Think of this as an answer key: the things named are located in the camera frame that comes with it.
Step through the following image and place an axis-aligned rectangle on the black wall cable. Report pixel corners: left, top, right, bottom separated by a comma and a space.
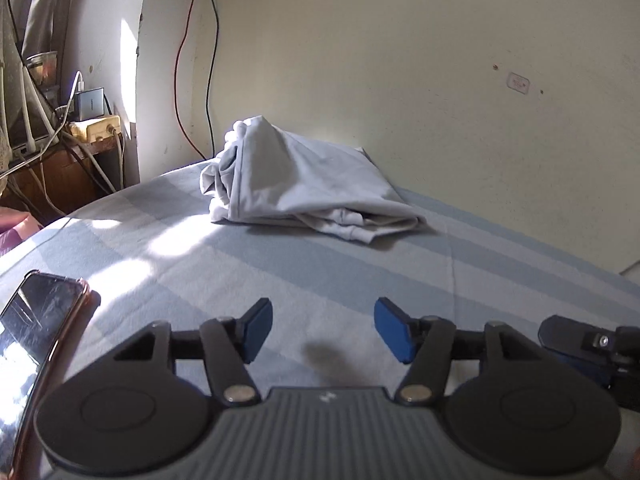
200, 0, 222, 158

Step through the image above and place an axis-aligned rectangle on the wooden side table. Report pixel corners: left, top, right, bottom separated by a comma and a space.
0, 132, 141, 227

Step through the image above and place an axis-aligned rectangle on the white router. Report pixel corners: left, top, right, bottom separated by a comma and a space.
0, 57, 60, 157

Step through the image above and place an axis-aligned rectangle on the striped blue bed sheet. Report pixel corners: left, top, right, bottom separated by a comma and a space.
0, 160, 640, 480

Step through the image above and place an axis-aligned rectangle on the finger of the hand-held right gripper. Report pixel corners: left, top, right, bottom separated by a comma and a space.
537, 314, 640, 407

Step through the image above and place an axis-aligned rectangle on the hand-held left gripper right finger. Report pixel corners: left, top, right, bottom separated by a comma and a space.
374, 296, 543, 406

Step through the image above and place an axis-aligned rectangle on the white printed T-shirt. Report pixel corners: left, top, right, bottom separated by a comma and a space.
199, 115, 428, 246

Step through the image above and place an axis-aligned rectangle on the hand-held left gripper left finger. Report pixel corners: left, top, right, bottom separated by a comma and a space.
112, 297, 275, 406

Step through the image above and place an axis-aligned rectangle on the grey charger block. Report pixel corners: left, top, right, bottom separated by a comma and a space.
70, 87, 109, 121

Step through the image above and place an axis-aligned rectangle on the glass jar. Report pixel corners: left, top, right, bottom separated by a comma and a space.
25, 51, 61, 92

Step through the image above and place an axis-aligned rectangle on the red wall cable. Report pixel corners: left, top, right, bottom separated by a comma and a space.
174, 0, 213, 161

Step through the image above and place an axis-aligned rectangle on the pink cloth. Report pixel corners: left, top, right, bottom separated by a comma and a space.
0, 207, 45, 257

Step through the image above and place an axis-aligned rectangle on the grey curtain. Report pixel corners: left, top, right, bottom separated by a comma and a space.
22, 0, 92, 61

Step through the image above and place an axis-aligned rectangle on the cream power strip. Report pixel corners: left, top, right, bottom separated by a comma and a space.
67, 115, 122, 142

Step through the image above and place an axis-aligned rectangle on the grey power cord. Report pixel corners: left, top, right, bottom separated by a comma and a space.
106, 127, 127, 195

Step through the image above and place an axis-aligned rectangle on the smartphone with pink case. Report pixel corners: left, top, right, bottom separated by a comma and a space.
0, 270, 92, 480

